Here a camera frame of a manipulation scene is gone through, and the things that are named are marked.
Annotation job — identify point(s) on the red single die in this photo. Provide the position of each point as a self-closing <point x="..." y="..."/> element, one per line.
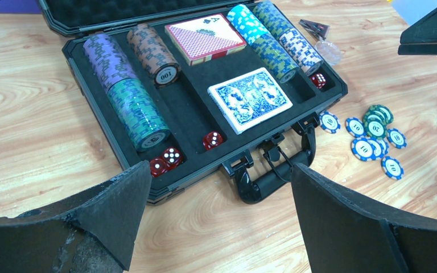
<point x="212" y="140"/>

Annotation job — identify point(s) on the blue yellow poker chip stack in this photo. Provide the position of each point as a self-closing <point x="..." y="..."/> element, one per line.
<point x="276" y="58"/>

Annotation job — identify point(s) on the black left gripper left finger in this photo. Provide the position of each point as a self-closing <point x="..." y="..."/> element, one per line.
<point x="91" y="231"/>

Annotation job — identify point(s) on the dark green poker chip stack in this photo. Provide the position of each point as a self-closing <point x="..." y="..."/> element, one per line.
<point x="271" y="17"/>

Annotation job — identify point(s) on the pink white poker chip stack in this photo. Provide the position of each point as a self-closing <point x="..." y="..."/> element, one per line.
<point x="301" y="51"/>

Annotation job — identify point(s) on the purple poker chip stack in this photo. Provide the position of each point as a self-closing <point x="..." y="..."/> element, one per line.
<point x="108" y="60"/>

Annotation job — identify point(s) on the black poker set case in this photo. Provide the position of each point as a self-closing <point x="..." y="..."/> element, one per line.
<point x="259" y="160"/>

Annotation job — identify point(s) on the red die pair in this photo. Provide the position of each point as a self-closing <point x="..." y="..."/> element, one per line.
<point x="169" y="159"/>

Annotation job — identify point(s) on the loose chip top left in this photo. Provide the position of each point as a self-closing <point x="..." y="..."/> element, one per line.
<point x="355" y="127"/>

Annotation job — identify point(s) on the red die by chips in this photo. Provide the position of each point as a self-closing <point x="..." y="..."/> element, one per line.
<point x="319" y="80"/>

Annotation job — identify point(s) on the red triangular card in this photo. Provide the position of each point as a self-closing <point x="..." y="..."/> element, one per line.
<point x="317" y="30"/>

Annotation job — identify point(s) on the loose chip near handle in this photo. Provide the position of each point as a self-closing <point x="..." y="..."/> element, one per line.
<point x="329" y="122"/>

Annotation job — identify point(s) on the blue playing card deck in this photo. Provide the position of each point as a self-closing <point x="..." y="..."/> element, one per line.
<point x="250" y="99"/>

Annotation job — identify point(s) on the brown poker chip stack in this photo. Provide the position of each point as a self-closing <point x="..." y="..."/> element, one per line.
<point x="154" y="56"/>

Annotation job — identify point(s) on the red playing card deck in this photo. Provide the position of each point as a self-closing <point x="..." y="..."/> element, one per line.
<point x="204" y="39"/>

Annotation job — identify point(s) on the teal poker chip stack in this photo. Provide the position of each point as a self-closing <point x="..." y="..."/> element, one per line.
<point x="138" y="113"/>

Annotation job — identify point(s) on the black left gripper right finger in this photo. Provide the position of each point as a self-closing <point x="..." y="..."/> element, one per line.
<point x="345" y="231"/>

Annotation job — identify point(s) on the loose chip right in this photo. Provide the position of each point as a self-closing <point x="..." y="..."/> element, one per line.
<point x="396" y="138"/>

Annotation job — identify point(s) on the light blue poker chip stack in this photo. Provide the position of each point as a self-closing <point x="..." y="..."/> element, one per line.
<point x="246" y="23"/>

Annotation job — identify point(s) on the clear pink dealer button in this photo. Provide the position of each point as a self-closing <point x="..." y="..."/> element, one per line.
<point x="329" y="52"/>

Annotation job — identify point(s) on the loose chip front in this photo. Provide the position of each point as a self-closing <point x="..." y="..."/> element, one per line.
<point x="392" y="168"/>

